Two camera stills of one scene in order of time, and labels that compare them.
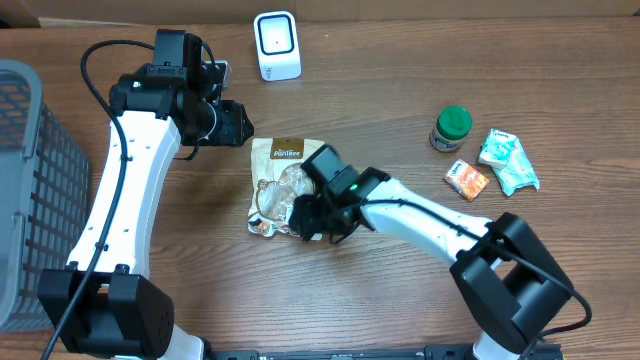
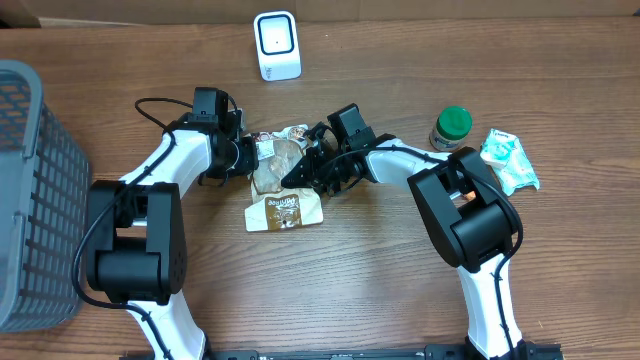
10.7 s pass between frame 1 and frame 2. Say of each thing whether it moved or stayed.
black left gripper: moved
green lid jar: stayed
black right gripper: moved
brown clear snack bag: moved
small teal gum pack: stayed
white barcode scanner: stayed
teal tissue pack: stayed
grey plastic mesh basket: stayed
